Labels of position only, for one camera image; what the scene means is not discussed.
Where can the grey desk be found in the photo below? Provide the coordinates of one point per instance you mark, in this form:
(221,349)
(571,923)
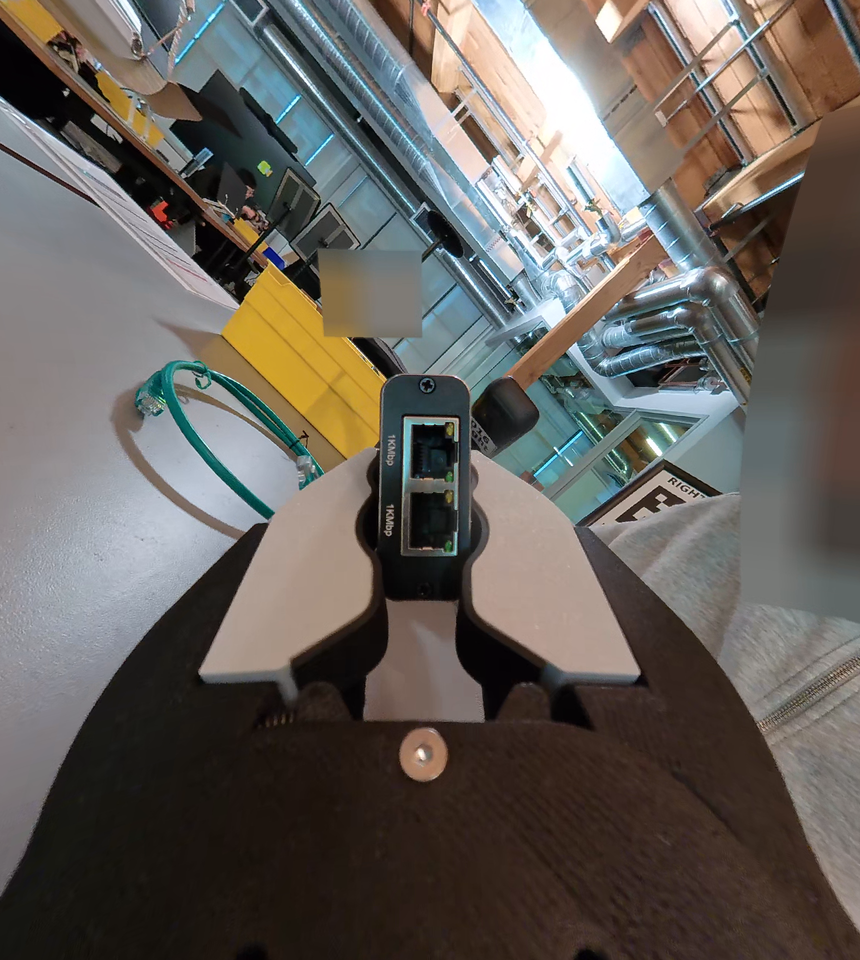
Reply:
(62,450)

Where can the person's grey hoodie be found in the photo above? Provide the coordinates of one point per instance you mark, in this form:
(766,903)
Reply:
(812,750)

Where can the yellow plastic bin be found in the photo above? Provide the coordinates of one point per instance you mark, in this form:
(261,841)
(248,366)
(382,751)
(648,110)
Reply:
(302,360)

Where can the black wall screen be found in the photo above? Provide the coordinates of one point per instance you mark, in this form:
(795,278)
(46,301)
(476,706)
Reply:
(235,112)

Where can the blue plastic bin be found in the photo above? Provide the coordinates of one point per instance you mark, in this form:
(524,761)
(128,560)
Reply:
(277,261)

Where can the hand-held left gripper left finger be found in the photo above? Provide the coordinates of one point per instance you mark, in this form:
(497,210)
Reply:
(302,585)

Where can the white printed sheet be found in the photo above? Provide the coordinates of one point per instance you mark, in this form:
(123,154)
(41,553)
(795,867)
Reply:
(175,255)

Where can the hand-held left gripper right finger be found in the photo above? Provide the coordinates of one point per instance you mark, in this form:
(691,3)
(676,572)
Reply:
(542,592)

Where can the framed marker sign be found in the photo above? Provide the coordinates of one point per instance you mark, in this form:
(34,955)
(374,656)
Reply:
(670,495)

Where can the silver insulated pipes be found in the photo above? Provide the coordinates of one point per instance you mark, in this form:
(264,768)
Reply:
(655,330)

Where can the black round lamp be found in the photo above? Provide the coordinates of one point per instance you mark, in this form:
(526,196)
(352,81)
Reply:
(445,232)

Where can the black network adapter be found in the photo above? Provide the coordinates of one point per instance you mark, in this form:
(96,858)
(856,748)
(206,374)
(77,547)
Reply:
(430,397)

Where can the wooden beam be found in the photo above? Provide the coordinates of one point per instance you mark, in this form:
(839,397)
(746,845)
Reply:
(587,315)

